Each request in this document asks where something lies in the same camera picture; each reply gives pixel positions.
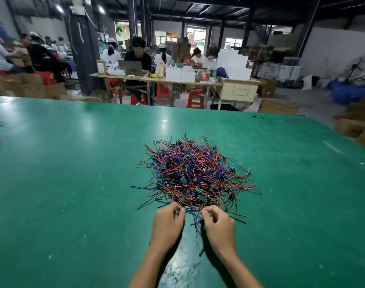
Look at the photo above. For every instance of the brown cardboard box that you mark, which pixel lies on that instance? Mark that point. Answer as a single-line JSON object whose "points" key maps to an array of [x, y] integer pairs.
{"points": [[267, 88]]}

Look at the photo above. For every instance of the long wooden work table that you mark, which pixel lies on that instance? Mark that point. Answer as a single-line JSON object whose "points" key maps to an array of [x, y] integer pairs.
{"points": [[140, 77]]}

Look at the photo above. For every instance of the heap of blue bags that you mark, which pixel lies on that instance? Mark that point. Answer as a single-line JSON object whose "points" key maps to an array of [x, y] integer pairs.
{"points": [[350, 93]]}

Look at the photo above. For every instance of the dark blue bag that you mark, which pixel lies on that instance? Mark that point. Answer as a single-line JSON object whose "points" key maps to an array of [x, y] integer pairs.
{"points": [[222, 73]]}

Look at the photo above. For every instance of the row of white containers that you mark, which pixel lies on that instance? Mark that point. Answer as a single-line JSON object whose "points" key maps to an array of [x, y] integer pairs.
{"points": [[179, 75]]}

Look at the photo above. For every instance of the flat cardboard sheet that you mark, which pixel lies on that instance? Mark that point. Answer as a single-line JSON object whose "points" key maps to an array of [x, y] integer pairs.
{"points": [[277, 108]]}

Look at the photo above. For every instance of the row of cardboard boxes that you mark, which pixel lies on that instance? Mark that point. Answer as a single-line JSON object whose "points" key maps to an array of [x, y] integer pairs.
{"points": [[26, 87]]}

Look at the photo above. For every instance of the grey laptop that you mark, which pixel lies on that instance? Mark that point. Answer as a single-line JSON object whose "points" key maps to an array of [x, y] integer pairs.
{"points": [[130, 67]]}

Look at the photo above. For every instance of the dark pillar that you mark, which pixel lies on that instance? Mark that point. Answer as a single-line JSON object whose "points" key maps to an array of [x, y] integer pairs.
{"points": [[83, 51]]}

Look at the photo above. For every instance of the red plastic stool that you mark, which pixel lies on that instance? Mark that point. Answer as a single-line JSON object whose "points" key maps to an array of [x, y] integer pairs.
{"points": [[163, 91], [195, 100], [115, 85], [46, 76]]}

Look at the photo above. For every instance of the person's right hand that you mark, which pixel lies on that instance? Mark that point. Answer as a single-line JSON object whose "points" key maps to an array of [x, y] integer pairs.
{"points": [[219, 234]]}

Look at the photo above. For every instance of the small black plastic piece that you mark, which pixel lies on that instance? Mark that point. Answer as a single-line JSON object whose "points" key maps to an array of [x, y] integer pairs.
{"points": [[201, 252]]}

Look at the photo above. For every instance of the cream cabinet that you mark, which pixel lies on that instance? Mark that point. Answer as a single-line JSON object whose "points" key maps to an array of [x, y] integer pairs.
{"points": [[237, 91]]}

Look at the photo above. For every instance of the person's left hand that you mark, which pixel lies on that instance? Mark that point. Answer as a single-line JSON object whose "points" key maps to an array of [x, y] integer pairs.
{"points": [[165, 228]]}

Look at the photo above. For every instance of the stack of white boxes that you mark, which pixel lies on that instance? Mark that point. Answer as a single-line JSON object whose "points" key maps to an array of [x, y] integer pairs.
{"points": [[233, 63]]}

